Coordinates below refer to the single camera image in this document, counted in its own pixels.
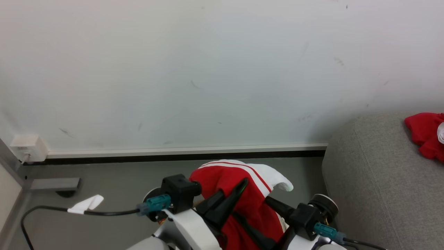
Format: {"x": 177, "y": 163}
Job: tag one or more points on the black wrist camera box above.
{"x": 307, "y": 220}
{"x": 180, "y": 192}

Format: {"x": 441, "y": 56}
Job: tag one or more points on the grey metal frame with foot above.
{"x": 52, "y": 184}

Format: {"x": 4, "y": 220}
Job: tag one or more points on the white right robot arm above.
{"x": 326, "y": 205}

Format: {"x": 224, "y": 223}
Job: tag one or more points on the plain red garment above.
{"x": 425, "y": 133}

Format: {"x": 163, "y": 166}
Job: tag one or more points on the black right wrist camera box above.
{"x": 307, "y": 220}

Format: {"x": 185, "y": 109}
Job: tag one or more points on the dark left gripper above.
{"x": 222, "y": 222}

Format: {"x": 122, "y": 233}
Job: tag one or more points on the grey fabric sofa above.
{"x": 378, "y": 180}

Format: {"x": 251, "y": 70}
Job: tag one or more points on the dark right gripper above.
{"x": 289, "y": 239}

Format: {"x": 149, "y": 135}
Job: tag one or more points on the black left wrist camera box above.
{"x": 180, "y": 192}

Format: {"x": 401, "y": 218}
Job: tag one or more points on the white and black baseboard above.
{"x": 173, "y": 155}

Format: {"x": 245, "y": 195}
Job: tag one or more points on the red white striped garment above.
{"x": 225, "y": 178}

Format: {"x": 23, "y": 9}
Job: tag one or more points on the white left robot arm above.
{"x": 194, "y": 229}

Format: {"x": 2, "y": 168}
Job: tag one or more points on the white wall socket box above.
{"x": 29, "y": 147}

